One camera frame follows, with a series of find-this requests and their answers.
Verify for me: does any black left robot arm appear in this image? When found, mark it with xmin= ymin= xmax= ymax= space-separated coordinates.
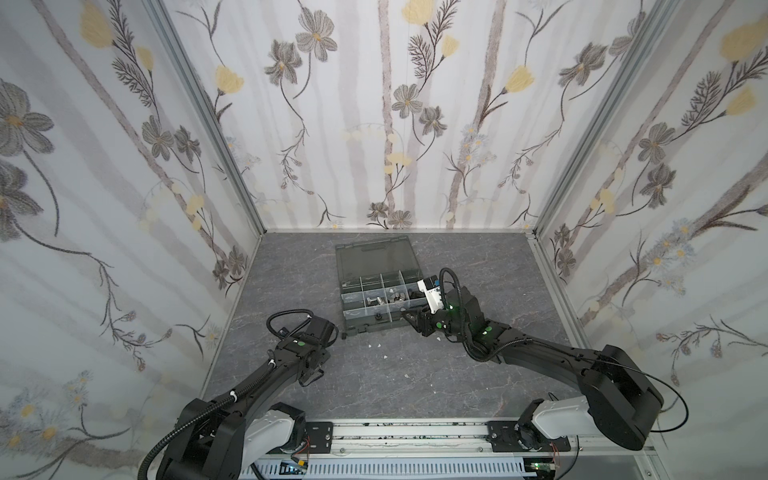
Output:
xmin=137 ymin=309 xmax=339 ymax=479

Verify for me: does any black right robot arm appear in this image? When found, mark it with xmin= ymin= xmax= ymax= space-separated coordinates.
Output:
xmin=401 ymin=268 xmax=664 ymax=451

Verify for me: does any green compartment organizer box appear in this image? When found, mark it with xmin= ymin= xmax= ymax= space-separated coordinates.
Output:
xmin=335 ymin=236 xmax=427 ymax=339

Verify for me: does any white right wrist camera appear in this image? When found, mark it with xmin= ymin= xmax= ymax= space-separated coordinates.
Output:
xmin=417 ymin=275 xmax=444 ymax=314

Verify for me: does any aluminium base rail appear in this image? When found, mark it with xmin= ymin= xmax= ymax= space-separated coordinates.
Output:
xmin=298 ymin=418 xmax=653 ymax=461

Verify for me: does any white cable duct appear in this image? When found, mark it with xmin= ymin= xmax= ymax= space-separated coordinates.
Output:
xmin=255 ymin=457 xmax=537 ymax=479

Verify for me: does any aluminium corner frame post right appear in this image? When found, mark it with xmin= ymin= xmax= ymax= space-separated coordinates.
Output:
xmin=531 ymin=0 xmax=680 ymax=240

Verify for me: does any aluminium corner frame post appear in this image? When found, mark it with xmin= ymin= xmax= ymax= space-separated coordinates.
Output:
xmin=142 ymin=0 xmax=267 ymax=238
xmin=531 ymin=0 xmax=680 ymax=240

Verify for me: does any aluminium corner frame post left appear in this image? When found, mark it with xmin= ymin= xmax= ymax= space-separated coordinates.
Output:
xmin=142 ymin=0 xmax=267 ymax=238

